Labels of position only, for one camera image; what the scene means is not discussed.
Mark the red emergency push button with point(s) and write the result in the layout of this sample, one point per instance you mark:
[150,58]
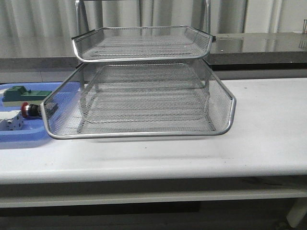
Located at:
[34,111]

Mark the blue plastic tray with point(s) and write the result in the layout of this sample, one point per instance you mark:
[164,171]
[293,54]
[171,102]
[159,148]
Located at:
[21,134]

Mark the grey stone counter shelf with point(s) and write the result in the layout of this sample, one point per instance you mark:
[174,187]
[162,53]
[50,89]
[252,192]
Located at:
[229,52]

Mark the white circuit breaker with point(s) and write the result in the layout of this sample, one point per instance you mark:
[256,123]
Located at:
[11,120]

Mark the white table leg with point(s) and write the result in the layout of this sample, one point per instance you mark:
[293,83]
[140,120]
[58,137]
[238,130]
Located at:
[297,212]

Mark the silver metal rack frame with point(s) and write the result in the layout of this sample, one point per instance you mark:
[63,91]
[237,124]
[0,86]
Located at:
[82,22]

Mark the green electrical switch block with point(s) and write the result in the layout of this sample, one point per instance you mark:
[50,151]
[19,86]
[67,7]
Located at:
[17,95]

